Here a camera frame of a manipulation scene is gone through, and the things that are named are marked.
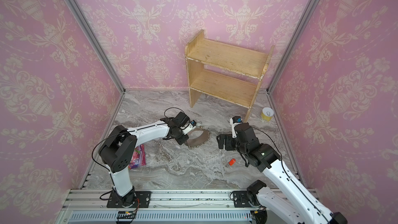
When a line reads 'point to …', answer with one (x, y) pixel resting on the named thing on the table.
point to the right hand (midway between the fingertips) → (225, 136)
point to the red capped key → (231, 162)
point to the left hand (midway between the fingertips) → (184, 138)
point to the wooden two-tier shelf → (226, 72)
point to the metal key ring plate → (201, 139)
